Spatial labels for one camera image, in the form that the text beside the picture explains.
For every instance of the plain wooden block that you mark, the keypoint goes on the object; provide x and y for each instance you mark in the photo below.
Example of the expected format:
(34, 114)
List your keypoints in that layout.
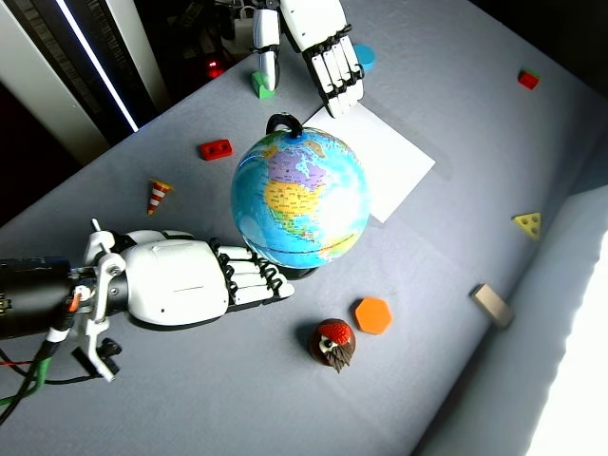
(491, 305)

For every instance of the red block with two holes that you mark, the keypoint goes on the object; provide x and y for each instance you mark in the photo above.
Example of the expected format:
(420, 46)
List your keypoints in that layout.
(204, 151)

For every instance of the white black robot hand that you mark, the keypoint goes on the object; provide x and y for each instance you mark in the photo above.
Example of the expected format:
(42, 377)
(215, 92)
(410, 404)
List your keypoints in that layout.
(180, 280)
(313, 24)

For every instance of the white paper sheet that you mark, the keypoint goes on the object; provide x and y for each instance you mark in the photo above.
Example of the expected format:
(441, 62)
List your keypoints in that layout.
(399, 161)

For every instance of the striped toy traffic cone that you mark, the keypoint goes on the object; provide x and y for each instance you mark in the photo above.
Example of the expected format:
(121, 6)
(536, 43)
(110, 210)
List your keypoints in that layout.
(157, 197)

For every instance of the red block with green top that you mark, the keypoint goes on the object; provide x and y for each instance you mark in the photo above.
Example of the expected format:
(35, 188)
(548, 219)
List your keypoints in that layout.
(528, 80)

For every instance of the white backdrop sheet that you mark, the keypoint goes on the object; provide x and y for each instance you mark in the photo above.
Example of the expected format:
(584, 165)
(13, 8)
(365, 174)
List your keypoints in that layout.
(584, 356)

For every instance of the orange hexagon block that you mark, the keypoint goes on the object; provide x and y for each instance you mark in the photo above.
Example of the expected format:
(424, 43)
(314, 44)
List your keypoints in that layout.
(373, 316)

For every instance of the yellow cheese wedge toy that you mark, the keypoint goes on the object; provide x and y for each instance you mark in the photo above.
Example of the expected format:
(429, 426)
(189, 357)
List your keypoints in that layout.
(528, 225)

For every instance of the white stand column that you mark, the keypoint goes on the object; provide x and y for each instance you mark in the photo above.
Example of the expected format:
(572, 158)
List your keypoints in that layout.
(138, 52)
(43, 81)

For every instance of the world globe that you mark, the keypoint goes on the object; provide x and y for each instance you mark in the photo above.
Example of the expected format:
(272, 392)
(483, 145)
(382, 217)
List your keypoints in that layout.
(304, 204)

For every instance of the bright light strip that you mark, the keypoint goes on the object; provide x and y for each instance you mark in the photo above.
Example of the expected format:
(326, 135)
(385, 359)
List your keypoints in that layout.
(95, 62)

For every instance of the blue cylinder block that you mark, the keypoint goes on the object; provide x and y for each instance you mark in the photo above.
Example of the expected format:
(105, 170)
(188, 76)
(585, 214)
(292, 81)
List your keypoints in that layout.
(366, 56)

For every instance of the grey table cloth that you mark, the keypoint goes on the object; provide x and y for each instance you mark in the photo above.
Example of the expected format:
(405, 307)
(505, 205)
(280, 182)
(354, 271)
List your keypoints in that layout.
(190, 404)

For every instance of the chocolate cake toy with strawberry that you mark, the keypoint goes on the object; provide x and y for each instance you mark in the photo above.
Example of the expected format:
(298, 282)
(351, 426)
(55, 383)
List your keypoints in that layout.
(332, 344)

